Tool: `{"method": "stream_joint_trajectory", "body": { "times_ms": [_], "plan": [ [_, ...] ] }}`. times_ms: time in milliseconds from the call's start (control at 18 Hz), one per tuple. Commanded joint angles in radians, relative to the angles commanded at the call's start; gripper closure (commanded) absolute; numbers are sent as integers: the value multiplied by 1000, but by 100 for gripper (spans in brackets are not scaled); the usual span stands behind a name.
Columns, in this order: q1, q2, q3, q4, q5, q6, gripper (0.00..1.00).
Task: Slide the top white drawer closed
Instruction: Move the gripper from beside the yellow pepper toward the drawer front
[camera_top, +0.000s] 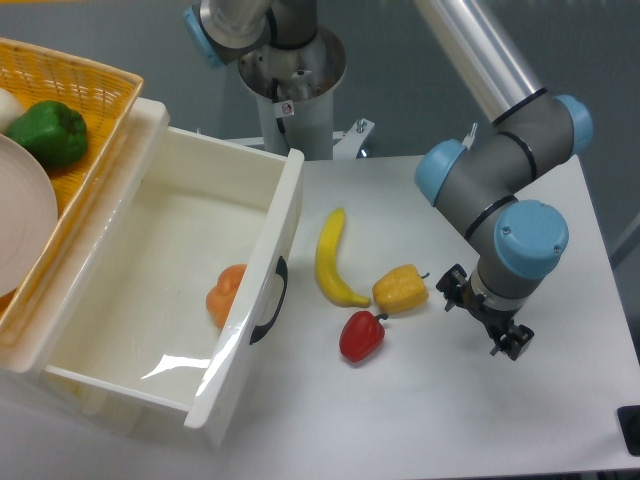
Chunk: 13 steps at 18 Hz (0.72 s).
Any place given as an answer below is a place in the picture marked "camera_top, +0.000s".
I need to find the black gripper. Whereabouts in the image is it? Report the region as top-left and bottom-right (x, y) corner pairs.
(436, 264), (534, 360)

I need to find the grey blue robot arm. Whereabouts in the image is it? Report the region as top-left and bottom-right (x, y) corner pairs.
(183, 1), (593, 359)

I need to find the white drawer cabinet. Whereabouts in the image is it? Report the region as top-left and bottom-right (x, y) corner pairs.
(1, 98), (169, 434)

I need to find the yellow toy bell pepper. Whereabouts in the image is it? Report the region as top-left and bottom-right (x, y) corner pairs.
(372, 264), (429, 314)

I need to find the red toy bell pepper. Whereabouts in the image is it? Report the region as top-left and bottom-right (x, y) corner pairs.
(339, 310), (388, 363)

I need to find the yellow toy banana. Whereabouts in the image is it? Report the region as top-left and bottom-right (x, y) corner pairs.
(314, 208), (371, 307)

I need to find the black object at table edge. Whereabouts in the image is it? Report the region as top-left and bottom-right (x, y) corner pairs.
(617, 405), (640, 457)

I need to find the orange toy pepper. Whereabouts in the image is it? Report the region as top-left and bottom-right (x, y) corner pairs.
(205, 264), (247, 329)

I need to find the yellow plastic basket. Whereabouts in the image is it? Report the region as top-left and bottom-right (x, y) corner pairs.
(1, 38), (143, 345)

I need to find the green toy bell pepper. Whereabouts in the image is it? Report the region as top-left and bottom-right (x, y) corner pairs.
(5, 100), (89, 169)

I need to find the beige round plate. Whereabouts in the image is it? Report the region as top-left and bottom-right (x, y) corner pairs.
(1, 136), (58, 295)

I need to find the white round object in basket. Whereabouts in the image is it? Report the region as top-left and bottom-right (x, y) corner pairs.
(0, 88), (26, 134)

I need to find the black top drawer handle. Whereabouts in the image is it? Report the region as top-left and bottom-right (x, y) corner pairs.
(250, 256), (289, 345)

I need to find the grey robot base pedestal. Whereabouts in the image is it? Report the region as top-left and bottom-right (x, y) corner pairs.
(238, 27), (346, 160)

